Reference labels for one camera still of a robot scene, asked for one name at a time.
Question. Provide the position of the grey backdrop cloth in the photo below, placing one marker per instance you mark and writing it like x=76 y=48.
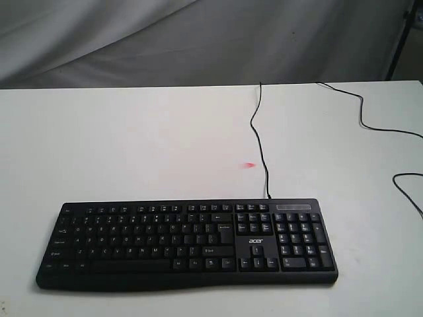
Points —
x=93 y=44

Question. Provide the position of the black acer keyboard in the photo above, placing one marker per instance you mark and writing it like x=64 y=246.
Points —
x=177 y=244

